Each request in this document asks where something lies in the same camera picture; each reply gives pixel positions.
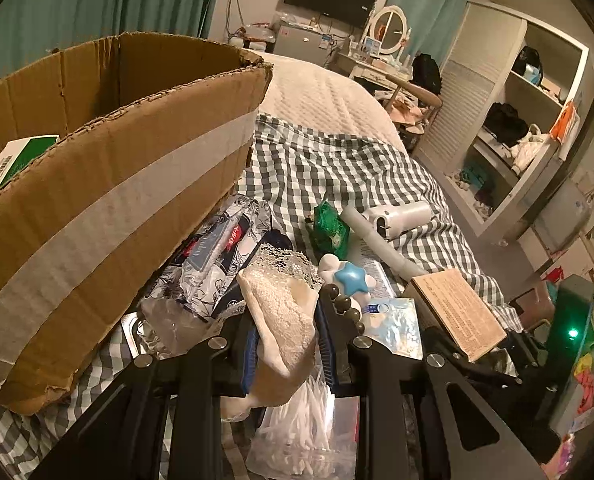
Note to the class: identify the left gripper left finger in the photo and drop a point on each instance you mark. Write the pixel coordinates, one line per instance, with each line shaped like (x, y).
(155, 407)

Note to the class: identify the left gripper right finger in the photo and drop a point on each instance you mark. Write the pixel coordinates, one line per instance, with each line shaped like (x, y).
(417, 419)

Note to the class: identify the tan printed box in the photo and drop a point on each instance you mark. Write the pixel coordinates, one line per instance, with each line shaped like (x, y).
(445, 300)

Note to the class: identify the white plush toy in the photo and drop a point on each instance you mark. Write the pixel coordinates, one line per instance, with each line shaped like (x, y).
(351, 280)

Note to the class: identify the grey plastic tube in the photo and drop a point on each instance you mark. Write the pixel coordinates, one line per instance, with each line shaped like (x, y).
(404, 268)

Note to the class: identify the white lace fabric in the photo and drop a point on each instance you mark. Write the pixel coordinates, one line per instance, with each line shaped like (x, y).
(282, 306)

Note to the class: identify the green snack packet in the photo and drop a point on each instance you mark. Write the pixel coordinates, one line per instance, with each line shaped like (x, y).
(328, 233)

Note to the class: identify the white handheld device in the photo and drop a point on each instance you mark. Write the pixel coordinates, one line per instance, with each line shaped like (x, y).
(390, 221)

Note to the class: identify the silver foil package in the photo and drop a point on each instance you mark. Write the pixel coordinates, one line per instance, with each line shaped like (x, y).
(201, 271)

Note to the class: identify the green white medicine box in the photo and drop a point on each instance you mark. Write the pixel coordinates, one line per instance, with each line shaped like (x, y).
(19, 153)

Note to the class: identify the checkered gingham cloth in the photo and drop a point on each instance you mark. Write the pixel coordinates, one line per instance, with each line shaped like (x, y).
(292, 168)

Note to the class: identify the white shelving cabinet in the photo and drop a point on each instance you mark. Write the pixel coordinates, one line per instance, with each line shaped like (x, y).
(515, 91)

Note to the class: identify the wooden chair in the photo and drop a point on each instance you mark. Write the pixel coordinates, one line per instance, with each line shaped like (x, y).
(411, 106)

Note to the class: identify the cream quilted bed cover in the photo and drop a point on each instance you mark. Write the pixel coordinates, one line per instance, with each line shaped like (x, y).
(311, 96)

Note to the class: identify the white dressing table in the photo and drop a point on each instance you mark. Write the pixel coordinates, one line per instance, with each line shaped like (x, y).
(366, 74)

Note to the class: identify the black backpack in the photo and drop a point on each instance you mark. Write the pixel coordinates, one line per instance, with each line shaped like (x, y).
(425, 73)

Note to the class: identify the brown cardboard box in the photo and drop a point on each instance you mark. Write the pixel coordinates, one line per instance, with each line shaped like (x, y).
(153, 131)

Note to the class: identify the small grey fridge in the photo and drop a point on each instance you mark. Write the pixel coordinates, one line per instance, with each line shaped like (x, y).
(303, 44)

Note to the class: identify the white oval vanity mirror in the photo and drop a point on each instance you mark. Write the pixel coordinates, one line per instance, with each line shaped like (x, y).
(389, 28)

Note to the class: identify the teal right curtain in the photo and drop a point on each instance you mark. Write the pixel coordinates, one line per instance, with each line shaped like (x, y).
(433, 25)

